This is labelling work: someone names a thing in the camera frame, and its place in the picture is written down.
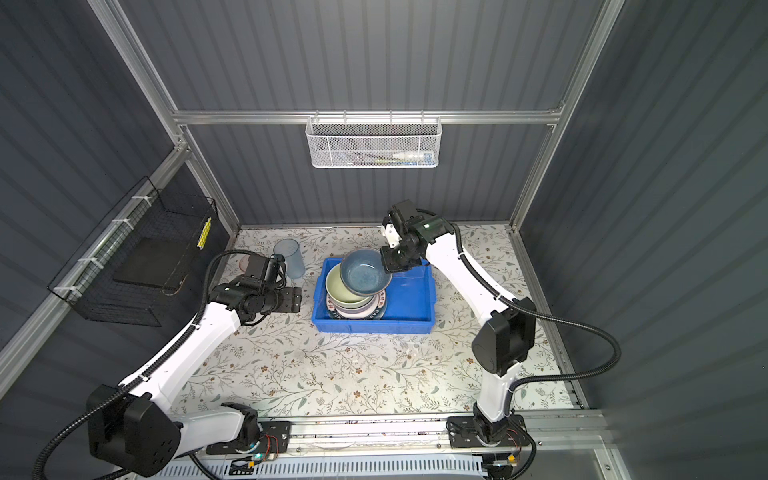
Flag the pink translucent plastic cup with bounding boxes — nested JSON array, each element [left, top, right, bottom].
[[238, 256, 249, 273]]

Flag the blue plastic bin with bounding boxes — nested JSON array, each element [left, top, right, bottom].
[[311, 257, 437, 335]]

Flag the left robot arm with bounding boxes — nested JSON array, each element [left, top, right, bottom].
[[87, 252, 301, 477]]

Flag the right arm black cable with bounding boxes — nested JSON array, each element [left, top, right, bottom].
[[413, 208, 622, 480]]

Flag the yellow tag on basket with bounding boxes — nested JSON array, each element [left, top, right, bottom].
[[196, 217, 212, 250]]

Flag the black mounting plate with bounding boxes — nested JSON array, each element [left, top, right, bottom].
[[445, 415, 531, 449], [205, 421, 292, 455]]

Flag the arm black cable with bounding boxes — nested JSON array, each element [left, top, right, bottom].
[[413, 208, 622, 480], [32, 248, 268, 480]]

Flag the blue translucent plastic cup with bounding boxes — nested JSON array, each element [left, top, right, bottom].
[[273, 238, 306, 280]]

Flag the dark blue ceramic bowl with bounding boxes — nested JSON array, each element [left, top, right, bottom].
[[340, 248, 393, 296]]

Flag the pink ceramic bowl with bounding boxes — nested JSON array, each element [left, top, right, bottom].
[[326, 290, 388, 319]]

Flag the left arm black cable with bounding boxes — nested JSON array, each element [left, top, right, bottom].
[[32, 248, 268, 480]]

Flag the white marker in basket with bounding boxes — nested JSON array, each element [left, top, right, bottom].
[[383, 151, 435, 165]]

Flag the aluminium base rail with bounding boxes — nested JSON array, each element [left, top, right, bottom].
[[113, 412, 631, 480]]

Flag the black wire wall basket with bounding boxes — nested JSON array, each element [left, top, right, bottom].
[[48, 180, 218, 327]]

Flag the white wire mesh basket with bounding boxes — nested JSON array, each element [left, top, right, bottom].
[[305, 117, 443, 169]]

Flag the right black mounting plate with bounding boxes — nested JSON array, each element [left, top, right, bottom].
[[445, 415, 531, 449]]

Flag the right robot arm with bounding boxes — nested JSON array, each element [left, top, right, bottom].
[[380, 200, 536, 445]]

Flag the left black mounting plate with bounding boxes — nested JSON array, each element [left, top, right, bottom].
[[205, 421, 292, 455]]

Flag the green ceramic bowl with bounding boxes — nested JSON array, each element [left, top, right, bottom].
[[325, 264, 374, 309]]

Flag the white plate dark green rim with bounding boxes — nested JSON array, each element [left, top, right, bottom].
[[325, 293, 388, 322]]

